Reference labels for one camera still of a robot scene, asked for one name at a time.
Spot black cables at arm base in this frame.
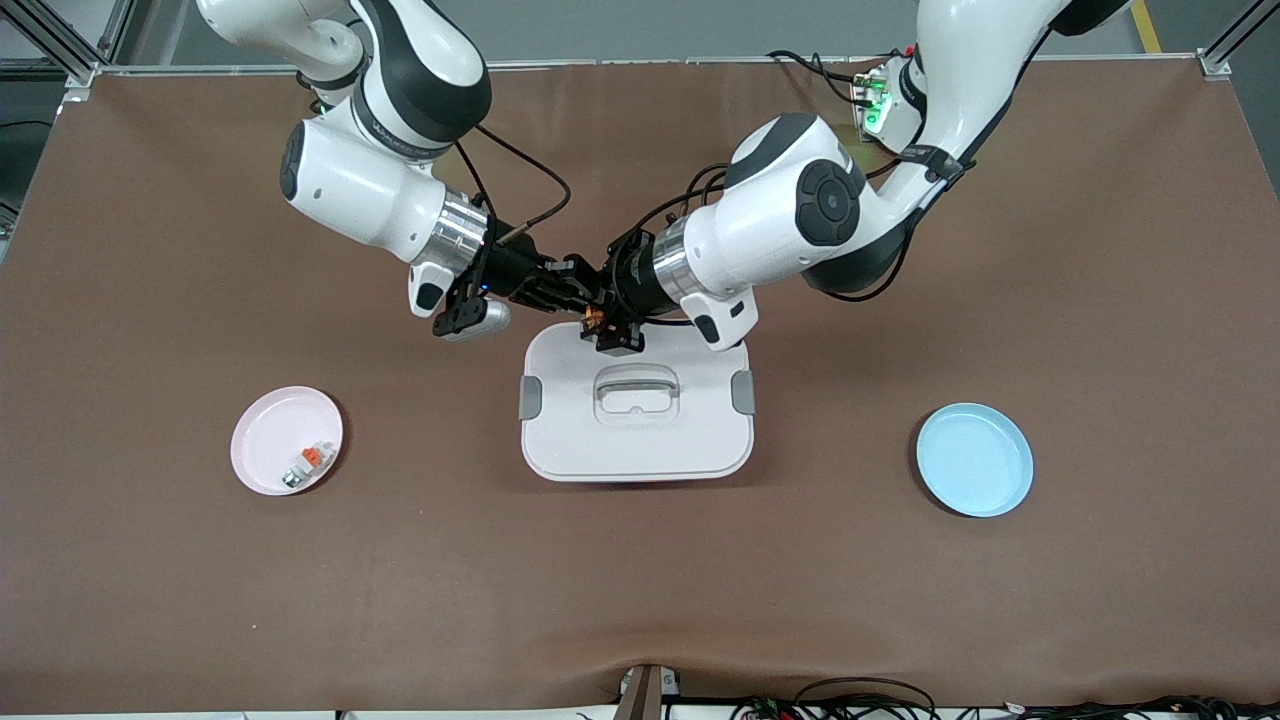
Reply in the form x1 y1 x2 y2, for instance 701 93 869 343
768 50 876 109

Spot aluminium frame profile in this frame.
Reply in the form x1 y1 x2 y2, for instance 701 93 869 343
1200 0 1280 79
0 0 131 86

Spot black cable loop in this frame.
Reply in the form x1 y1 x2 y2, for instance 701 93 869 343
795 678 936 720

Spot bundle of cables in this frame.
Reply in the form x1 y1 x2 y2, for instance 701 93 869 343
730 690 1280 720

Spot metal bracket at table edge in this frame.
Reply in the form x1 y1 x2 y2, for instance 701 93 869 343
615 665 681 720

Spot pink round plate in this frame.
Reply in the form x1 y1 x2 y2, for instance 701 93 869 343
230 386 344 497

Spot small orange white component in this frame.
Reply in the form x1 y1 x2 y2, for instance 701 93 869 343
281 442 333 491

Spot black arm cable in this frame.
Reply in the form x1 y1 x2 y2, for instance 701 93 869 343
455 120 573 251
610 165 731 327

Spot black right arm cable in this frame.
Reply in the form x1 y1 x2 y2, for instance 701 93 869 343
455 120 573 251

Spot silver table edge strip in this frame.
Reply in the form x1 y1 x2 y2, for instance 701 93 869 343
95 55 1216 76

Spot light blue round plate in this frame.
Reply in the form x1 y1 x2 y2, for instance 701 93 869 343
916 402 1035 519

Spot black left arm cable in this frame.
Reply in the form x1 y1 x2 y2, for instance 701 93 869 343
610 165 731 327

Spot white lidded box, grey clips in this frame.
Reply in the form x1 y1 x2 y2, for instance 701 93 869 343
518 322 757 484

